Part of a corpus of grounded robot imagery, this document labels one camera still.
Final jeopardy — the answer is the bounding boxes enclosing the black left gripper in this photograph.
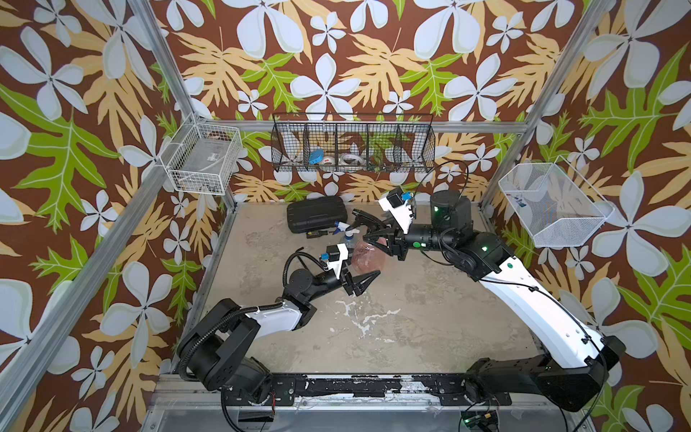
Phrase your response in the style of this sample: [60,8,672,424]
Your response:
[303,247,374,305]

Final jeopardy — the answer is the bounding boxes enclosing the white wire wall basket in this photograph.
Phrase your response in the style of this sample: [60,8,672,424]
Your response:
[160,117,244,196]

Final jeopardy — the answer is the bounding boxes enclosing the black wire wall basket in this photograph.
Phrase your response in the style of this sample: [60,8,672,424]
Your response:
[267,113,437,173]

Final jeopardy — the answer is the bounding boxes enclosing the blue white spray nozzle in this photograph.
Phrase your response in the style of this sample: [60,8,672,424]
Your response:
[333,222,360,242]

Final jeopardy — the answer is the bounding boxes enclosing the clear red spray bottle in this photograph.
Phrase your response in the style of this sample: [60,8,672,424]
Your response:
[352,240,388,274]

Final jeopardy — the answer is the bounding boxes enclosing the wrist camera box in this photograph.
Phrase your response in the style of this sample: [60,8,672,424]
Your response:
[378,186,415,234]
[320,243,349,279]

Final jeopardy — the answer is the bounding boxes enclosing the clear blue spray bottle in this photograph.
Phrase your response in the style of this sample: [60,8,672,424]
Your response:
[342,232,358,251]

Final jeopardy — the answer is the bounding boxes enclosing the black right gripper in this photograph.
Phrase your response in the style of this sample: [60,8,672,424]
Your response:
[364,217,458,264]

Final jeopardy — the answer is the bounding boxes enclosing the black plastic tool case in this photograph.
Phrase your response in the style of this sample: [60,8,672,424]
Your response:
[286,196,347,234]

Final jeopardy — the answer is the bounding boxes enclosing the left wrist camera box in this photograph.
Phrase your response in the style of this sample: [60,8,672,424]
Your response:
[320,243,349,279]

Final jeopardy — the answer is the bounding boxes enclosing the white mesh wall basket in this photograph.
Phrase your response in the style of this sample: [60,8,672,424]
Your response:
[498,157,615,248]

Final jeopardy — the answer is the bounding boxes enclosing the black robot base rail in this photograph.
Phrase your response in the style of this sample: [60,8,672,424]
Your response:
[221,374,511,408]

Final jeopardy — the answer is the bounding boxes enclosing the black yellow screwdriver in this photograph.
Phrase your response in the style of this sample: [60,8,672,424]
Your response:
[306,229,338,239]

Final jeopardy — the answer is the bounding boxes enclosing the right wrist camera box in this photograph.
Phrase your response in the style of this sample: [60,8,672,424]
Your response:
[378,186,415,234]

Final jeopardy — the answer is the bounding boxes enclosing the black spray nozzle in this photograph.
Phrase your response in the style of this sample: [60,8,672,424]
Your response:
[349,209,388,233]

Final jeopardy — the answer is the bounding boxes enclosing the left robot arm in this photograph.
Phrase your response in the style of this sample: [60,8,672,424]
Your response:
[176,244,381,402]

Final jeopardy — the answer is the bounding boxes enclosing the white tape roll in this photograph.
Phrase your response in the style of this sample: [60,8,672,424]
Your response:
[339,153,366,167]

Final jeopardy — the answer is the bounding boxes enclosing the blue tape roll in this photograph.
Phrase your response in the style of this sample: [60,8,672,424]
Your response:
[307,149,325,165]

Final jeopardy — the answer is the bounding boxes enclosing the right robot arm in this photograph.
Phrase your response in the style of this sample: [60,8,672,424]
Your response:
[353,187,624,412]

